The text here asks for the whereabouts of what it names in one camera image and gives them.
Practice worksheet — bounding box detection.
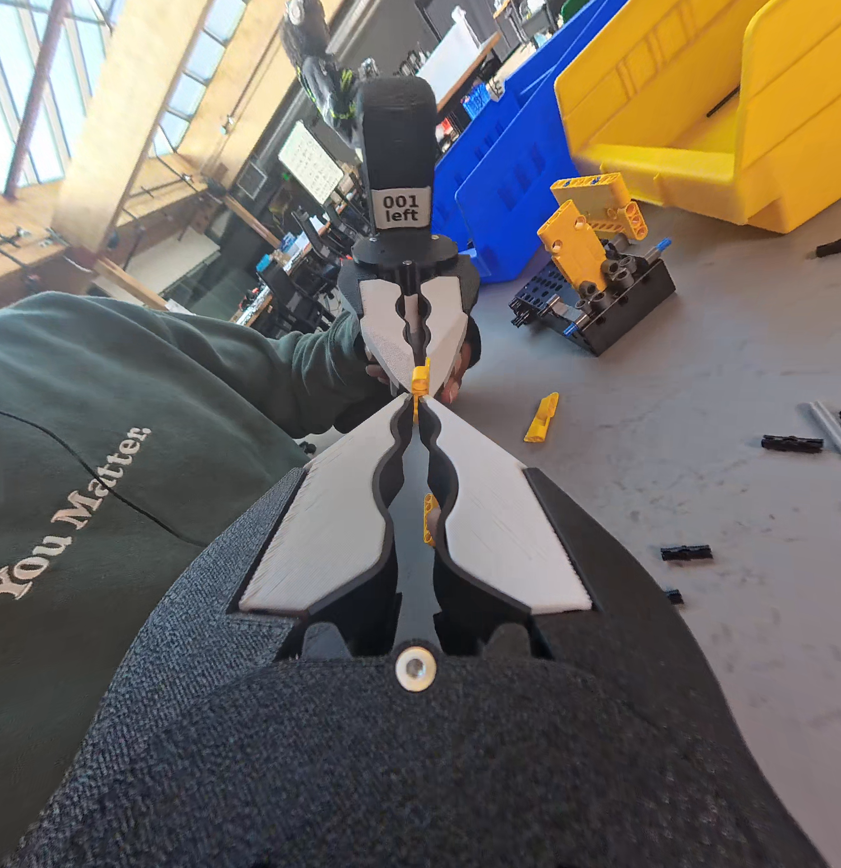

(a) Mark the black office chair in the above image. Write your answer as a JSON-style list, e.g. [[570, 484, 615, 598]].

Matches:
[[258, 261, 340, 335]]

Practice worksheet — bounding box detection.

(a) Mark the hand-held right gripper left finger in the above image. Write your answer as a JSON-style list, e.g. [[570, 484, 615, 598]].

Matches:
[[239, 395, 416, 657]]

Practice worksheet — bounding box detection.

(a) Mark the black and yellow lego model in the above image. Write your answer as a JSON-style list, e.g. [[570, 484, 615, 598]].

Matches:
[[508, 171, 677, 358]]

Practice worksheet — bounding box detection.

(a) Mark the person's left hand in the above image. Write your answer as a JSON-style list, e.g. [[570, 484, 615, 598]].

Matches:
[[439, 339, 477, 406]]

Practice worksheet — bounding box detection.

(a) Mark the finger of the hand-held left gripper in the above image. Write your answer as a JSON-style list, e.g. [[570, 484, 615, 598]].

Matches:
[[359, 278, 418, 396], [420, 274, 470, 397]]

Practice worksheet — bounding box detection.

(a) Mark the yellow plastic bin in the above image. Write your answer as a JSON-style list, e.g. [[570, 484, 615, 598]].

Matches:
[[554, 0, 841, 235]]

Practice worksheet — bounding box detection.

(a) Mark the white plastic box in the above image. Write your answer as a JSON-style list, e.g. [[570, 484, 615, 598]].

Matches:
[[417, 20, 501, 103]]

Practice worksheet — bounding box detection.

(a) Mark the yellow lego connector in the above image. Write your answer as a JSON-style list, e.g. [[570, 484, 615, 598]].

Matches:
[[524, 392, 560, 443], [410, 358, 432, 425]]

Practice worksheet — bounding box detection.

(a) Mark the whiteboard with notes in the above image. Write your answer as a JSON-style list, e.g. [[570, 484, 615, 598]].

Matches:
[[278, 121, 345, 206]]

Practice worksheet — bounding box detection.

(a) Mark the pile of small lego pins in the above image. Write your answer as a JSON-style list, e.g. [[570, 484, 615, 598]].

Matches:
[[762, 236, 841, 463]]

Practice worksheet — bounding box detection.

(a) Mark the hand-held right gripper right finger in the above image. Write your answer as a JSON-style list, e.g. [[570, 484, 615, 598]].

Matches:
[[419, 395, 594, 653]]

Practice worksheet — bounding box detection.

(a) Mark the blue plastic bin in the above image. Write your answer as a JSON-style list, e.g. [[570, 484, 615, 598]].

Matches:
[[430, 0, 631, 284]]

